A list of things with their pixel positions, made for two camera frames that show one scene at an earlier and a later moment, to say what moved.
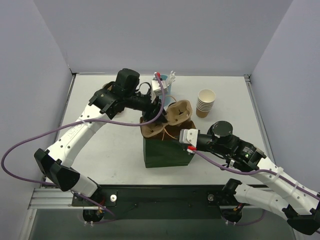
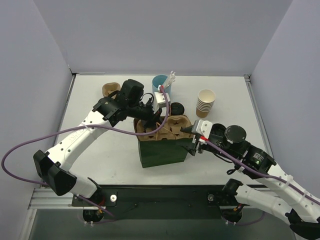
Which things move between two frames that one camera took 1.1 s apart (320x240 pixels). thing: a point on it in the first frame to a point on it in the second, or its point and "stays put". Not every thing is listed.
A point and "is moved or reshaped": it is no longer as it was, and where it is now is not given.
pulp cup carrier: [180, 111] to [171, 129]
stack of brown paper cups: [205, 101] stays put
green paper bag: [165, 149] is moved or reshaped
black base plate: [158, 202] stays put
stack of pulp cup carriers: [108, 86] stays put
